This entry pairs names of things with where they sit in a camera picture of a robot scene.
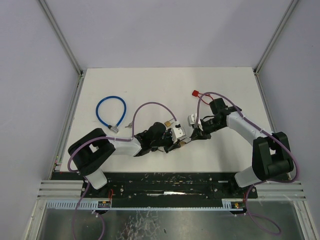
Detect large brass padlock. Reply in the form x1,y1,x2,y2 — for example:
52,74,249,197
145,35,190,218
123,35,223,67
179,140,187,147

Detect small brass padlock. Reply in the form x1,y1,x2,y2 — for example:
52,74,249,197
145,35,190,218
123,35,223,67
164,119,175,128

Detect red cable padlock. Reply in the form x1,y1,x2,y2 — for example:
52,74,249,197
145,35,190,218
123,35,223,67
191,90,214,106

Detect blue lock keys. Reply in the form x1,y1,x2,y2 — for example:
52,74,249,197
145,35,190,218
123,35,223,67
125,122,133,129

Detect blue cable lock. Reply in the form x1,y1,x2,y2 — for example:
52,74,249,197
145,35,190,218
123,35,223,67
95,95,127,134

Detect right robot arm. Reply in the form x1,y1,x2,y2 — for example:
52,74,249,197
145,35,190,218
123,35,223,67
187,98,294,188

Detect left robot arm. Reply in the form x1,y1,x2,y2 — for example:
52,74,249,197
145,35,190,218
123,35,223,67
67,122,186,190

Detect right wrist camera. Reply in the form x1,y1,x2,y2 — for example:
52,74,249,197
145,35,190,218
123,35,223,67
187,113,197,127

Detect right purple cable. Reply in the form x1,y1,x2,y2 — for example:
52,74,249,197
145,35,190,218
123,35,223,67
194,91,301,235

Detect purple cable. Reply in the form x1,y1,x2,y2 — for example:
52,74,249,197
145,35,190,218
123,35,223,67
194,91,301,235
67,101,177,240

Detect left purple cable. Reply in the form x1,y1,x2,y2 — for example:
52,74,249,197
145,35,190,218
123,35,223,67
67,101,177,240

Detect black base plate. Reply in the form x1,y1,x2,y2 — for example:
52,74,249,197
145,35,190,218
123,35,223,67
51,171,258,209

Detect grey slotted cable duct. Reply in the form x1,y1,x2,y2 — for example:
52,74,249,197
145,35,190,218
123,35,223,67
46,199,246,213

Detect aluminium frame post right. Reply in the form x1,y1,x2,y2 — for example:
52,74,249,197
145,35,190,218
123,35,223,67
253,0,300,76

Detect aluminium frame post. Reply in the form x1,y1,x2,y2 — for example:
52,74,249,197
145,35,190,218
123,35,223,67
36,0,84,76
253,0,300,76

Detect aluminium frame post left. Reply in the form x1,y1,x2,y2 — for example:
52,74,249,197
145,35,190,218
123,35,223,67
36,0,84,76

